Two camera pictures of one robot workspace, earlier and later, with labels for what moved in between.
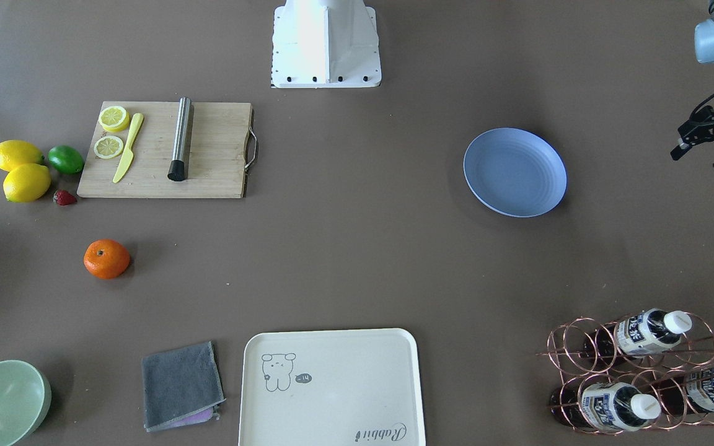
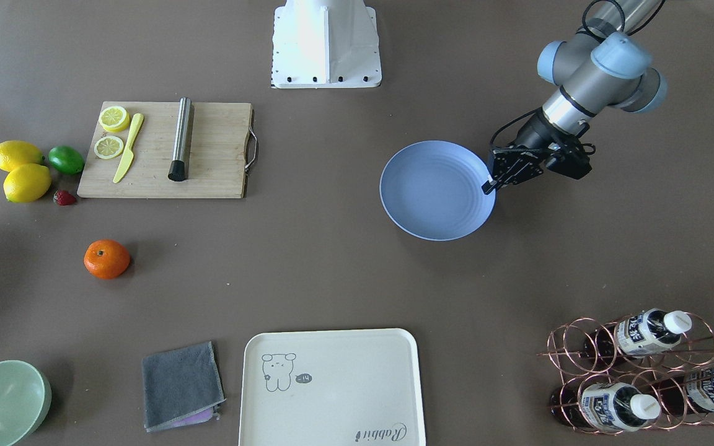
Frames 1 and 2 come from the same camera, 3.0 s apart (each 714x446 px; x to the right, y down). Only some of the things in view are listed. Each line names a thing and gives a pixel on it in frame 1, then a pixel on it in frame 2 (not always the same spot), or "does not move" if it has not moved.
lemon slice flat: (108, 147) does not move
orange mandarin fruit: (106, 259) does not move
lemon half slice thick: (114, 119) does not move
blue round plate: (515, 172) to (432, 190)
